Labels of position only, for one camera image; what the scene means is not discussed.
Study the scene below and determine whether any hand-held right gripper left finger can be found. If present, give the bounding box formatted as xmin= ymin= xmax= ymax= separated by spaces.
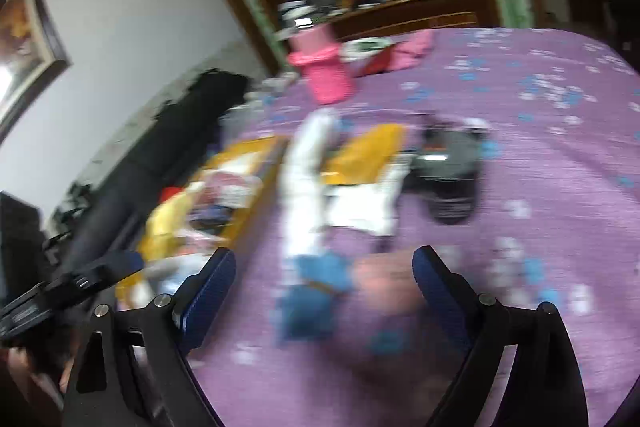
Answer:
xmin=62 ymin=247 xmax=237 ymax=427

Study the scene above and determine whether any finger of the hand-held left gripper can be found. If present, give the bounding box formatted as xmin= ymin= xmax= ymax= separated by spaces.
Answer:
xmin=47 ymin=249 xmax=147 ymax=303

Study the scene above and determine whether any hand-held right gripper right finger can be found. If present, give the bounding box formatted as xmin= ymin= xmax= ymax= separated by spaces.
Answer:
xmin=412 ymin=245 xmax=588 ymax=427

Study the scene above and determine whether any yellow and white cloth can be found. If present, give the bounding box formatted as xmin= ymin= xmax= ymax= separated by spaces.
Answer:
xmin=137 ymin=194 xmax=202 ymax=259

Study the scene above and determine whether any blue cloth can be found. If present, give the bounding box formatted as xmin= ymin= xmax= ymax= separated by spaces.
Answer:
xmin=276 ymin=252 xmax=357 ymax=341

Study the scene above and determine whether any white foam box yellow tape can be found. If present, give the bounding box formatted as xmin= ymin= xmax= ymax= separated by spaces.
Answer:
xmin=117 ymin=136 xmax=291 ymax=308

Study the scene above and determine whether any pale pink soft object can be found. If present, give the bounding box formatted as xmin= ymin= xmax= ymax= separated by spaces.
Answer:
xmin=356 ymin=252 xmax=427 ymax=324

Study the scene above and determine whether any person's left hand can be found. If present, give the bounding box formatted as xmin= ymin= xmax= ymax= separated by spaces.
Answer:
xmin=6 ymin=339 xmax=78 ymax=410

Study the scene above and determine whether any black box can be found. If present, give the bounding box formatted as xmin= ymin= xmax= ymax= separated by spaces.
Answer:
xmin=0 ymin=191 xmax=47 ymax=305

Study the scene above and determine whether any grey and black sock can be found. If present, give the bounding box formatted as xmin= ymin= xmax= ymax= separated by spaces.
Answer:
xmin=405 ymin=113 xmax=489 ymax=226

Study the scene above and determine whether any black sofa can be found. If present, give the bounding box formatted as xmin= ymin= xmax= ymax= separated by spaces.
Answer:
xmin=47 ymin=69 xmax=251 ymax=290

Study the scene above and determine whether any white cloth roll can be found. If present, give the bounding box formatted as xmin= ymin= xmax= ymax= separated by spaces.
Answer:
xmin=277 ymin=108 xmax=346 ymax=259

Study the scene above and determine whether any purple floral tablecloth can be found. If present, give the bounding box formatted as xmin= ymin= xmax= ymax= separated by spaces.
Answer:
xmin=192 ymin=27 xmax=640 ymax=427

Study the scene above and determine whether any framed picture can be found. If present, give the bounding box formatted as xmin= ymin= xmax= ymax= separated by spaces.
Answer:
xmin=0 ymin=0 xmax=72 ymax=142

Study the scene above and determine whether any red pouch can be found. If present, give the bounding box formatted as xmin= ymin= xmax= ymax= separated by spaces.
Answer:
xmin=361 ymin=47 xmax=401 ymax=76

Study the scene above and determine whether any pink cloth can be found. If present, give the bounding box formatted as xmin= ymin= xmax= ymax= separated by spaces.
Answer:
xmin=390 ymin=29 xmax=435 ymax=70

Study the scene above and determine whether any bottle in pink crochet cover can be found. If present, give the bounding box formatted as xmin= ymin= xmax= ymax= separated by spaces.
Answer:
xmin=282 ymin=14 xmax=358 ymax=104

